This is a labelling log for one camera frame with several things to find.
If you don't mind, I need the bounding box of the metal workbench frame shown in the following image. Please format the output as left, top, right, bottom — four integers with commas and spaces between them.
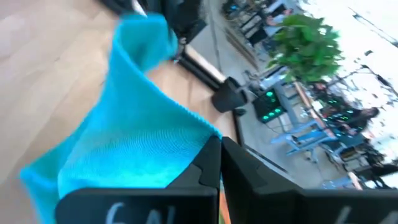
269, 120, 337, 157

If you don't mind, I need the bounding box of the black computer with green lights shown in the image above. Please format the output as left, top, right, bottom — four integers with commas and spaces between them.
252, 88, 287, 124

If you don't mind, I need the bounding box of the person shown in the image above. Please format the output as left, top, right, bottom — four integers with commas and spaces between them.
341, 106, 381, 135

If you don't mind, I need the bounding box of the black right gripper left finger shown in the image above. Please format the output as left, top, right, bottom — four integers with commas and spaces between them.
55, 135, 222, 224

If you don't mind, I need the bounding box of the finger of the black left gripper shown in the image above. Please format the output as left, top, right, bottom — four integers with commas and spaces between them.
138, 0, 170, 17
99, 0, 146, 16

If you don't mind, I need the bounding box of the black plant pot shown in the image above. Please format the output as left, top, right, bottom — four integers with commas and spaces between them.
211, 76, 249, 114

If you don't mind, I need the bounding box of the artificial green leafy plant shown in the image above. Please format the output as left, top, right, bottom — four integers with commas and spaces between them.
267, 14, 343, 83

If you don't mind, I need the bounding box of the black aluminium table frame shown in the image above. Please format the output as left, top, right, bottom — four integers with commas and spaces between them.
177, 46, 290, 175

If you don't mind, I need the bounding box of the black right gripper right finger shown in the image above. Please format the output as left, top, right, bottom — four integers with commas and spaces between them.
221, 136, 398, 224

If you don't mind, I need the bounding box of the teal green microfiber towel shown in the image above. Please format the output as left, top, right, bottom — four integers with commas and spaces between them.
19, 12, 223, 224

